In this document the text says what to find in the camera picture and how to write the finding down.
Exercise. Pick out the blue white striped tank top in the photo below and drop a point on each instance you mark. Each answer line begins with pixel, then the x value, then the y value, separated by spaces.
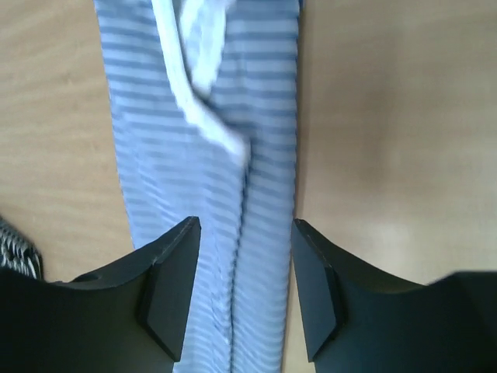
pixel 203 100

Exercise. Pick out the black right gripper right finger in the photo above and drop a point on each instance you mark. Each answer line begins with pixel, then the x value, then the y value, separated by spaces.
pixel 359 318

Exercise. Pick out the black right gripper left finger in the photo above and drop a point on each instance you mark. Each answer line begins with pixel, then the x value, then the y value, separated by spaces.
pixel 128 316

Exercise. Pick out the black white striped tank top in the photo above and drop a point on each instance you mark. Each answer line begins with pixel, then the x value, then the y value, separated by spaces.
pixel 18 253

